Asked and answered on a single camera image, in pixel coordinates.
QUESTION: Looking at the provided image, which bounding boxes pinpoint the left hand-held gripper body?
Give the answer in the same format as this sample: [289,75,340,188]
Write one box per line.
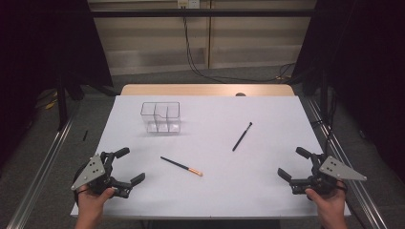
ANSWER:
[70,151,133,198]

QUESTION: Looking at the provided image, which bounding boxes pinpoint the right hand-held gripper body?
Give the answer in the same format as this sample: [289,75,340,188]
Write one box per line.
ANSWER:
[289,152,368,196]

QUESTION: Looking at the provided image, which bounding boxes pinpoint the black orange-tipped makeup brush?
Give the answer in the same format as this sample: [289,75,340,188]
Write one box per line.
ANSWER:
[160,156,203,177]

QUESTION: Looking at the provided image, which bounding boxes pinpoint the clear plastic compartment organizer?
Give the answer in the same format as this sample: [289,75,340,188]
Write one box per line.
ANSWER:
[139,101,181,134]

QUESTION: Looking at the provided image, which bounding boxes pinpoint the slim black makeup brush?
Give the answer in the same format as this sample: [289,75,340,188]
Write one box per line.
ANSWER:
[231,121,253,153]

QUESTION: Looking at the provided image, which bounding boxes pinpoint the person's left hand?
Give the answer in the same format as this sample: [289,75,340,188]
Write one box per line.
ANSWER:
[76,186,116,219]

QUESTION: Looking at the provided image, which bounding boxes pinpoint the person's right hand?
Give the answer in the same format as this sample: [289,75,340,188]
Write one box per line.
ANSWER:
[305,180,348,220]

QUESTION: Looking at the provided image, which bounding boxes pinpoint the white table board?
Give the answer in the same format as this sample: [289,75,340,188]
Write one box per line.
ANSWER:
[70,94,352,220]

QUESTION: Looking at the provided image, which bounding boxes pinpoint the wooden table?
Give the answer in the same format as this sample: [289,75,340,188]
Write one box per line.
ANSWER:
[119,83,295,97]

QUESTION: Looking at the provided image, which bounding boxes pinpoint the dark curtain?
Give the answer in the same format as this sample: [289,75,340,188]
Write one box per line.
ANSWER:
[290,0,405,175]
[0,0,114,170]

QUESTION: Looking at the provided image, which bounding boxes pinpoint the right hand-held gripper black cable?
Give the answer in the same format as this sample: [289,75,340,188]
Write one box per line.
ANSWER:
[330,180,349,194]

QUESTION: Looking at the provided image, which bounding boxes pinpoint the hand-held gripper black cable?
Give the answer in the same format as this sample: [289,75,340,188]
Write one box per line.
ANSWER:
[74,163,90,206]
[330,180,349,194]

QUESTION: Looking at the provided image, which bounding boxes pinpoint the left hand-held gripper black cable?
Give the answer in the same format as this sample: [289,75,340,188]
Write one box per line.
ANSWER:
[74,163,90,206]

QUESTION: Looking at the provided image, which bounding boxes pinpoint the aluminium rail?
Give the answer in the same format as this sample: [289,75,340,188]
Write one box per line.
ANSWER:
[307,98,388,229]
[6,104,80,229]

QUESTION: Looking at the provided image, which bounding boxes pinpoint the black floor cables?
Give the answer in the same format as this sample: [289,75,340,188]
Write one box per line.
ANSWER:
[309,92,339,155]

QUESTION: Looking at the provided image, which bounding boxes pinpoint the black metal stand post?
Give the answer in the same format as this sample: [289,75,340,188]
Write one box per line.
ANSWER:
[319,70,329,122]
[56,75,69,131]

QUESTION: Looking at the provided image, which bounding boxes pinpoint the black wall power cable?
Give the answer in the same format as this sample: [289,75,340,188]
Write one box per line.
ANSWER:
[181,7,297,84]

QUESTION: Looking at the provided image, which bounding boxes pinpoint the black metal frame bar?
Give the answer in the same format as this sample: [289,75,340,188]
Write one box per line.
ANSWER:
[90,9,316,18]

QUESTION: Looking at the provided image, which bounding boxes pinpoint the white wall outlet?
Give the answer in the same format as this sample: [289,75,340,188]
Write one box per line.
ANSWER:
[177,0,201,10]

